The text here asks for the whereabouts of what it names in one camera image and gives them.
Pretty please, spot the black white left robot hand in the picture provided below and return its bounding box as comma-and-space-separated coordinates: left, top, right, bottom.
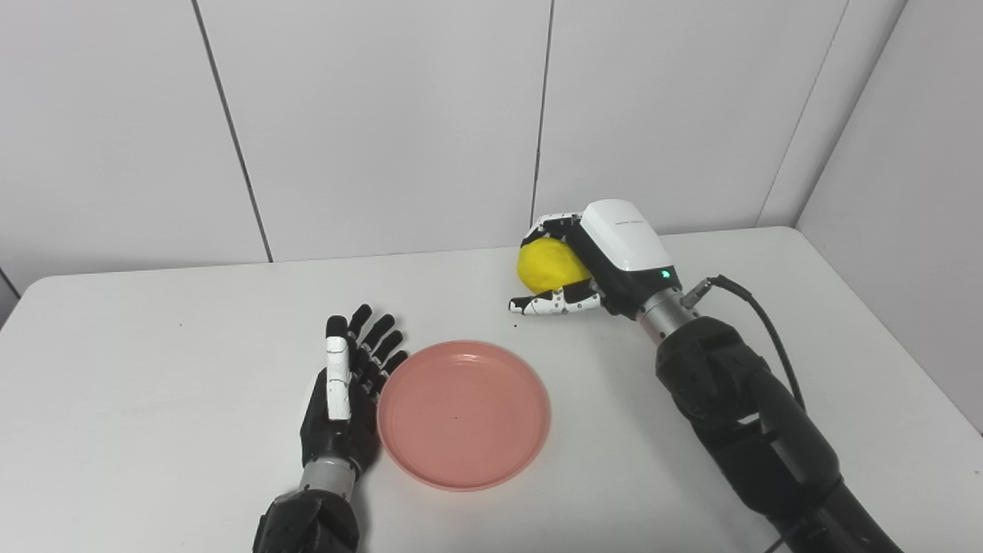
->
300, 304, 409, 477

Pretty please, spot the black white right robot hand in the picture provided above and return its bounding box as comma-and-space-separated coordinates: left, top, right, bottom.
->
508, 200, 683, 320

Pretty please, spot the yellow lemon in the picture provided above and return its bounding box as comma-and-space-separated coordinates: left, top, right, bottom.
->
516, 237, 594, 294

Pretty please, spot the pink round plate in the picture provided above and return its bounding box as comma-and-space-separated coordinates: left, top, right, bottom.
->
376, 340, 551, 492

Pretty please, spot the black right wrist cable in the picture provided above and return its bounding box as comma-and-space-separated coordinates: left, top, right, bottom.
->
683, 275, 807, 412

